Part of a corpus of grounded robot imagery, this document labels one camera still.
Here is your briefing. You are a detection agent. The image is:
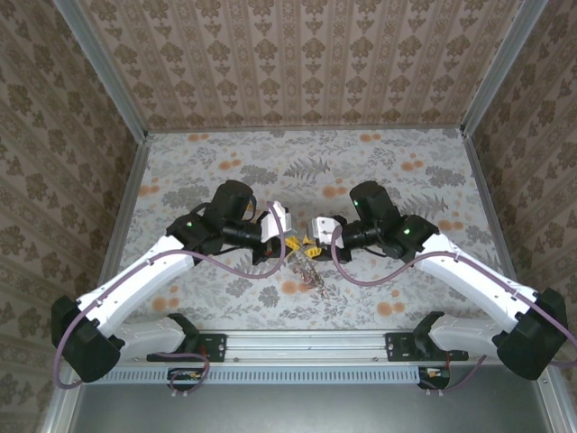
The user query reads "silver keyring with tagged keys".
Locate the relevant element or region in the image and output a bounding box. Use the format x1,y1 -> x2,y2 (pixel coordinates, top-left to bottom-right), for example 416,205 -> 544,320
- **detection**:
290,250 -> 329,298

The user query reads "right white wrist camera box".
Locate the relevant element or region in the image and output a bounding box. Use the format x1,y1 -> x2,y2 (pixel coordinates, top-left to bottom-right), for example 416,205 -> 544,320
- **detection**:
312,215 -> 340,241

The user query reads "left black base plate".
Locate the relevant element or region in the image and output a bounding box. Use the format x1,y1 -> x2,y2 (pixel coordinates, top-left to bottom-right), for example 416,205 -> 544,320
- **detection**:
147,332 -> 227,364

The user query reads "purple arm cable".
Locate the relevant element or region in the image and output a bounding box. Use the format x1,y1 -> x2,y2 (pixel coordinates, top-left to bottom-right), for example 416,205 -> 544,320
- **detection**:
52,200 -> 287,401
331,225 -> 577,394

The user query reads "black connector board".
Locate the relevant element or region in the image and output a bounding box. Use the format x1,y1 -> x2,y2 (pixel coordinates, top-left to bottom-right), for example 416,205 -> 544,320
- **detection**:
417,365 -> 452,392
167,367 -> 209,392

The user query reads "aluminium corner post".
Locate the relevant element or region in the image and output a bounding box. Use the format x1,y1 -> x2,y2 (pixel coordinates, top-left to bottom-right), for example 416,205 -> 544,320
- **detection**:
459,0 -> 550,137
52,0 -> 151,142

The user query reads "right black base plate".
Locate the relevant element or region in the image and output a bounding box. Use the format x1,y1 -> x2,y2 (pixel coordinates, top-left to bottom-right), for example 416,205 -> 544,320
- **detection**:
385,332 -> 470,363

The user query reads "floral table cover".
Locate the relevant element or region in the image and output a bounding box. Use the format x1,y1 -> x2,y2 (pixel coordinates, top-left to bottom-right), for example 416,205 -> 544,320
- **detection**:
103,128 -> 524,331

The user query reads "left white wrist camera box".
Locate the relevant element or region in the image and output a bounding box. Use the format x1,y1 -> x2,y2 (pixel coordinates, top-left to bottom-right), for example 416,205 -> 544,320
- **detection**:
260,200 -> 295,245

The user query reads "grey metal sheet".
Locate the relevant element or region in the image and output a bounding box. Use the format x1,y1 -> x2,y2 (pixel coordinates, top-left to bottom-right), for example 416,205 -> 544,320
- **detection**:
67,365 -> 556,433

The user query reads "grey slotted cable duct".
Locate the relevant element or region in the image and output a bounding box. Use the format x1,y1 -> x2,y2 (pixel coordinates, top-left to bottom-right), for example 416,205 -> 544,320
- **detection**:
103,365 -> 423,384

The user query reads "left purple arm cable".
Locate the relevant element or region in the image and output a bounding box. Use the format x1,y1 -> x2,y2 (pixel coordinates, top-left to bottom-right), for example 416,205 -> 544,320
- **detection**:
52,200 -> 287,401

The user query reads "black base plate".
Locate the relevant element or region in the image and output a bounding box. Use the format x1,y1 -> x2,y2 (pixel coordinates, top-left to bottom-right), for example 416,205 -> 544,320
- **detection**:
385,332 -> 470,363
147,332 -> 227,364

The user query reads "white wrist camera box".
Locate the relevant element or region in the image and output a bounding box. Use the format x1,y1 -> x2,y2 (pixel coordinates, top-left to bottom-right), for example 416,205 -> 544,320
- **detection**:
312,215 -> 340,241
260,200 -> 295,245

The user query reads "aluminium mounting rail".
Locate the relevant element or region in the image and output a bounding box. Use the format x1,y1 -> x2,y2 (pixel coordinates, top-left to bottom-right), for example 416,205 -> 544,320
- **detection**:
67,328 -> 554,364

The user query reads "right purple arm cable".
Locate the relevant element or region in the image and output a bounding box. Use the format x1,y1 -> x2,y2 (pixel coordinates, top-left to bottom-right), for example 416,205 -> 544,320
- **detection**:
331,225 -> 577,394

